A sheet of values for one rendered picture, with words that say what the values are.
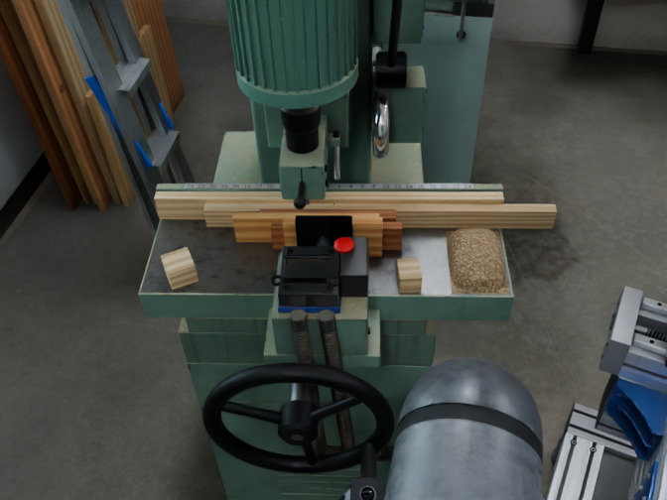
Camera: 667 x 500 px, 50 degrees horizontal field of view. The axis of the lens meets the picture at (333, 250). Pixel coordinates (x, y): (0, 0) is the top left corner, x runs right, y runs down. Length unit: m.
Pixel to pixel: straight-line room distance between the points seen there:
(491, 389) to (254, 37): 0.58
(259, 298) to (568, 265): 1.53
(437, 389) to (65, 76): 2.07
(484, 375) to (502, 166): 2.30
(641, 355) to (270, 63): 0.79
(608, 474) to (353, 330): 0.94
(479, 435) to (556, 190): 2.27
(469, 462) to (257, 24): 0.62
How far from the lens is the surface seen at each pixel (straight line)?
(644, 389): 1.39
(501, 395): 0.57
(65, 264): 2.62
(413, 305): 1.16
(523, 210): 1.25
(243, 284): 1.17
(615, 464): 1.86
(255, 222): 1.20
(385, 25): 1.22
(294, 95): 0.99
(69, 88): 2.52
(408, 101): 1.28
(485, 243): 1.19
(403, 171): 1.52
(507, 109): 3.16
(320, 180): 1.12
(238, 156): 1.58
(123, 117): 1.99
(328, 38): 0.96
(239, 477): 1.68
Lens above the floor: 1.77
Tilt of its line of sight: 46 degrees down
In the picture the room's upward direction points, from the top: 2 degrees counter-clockwise
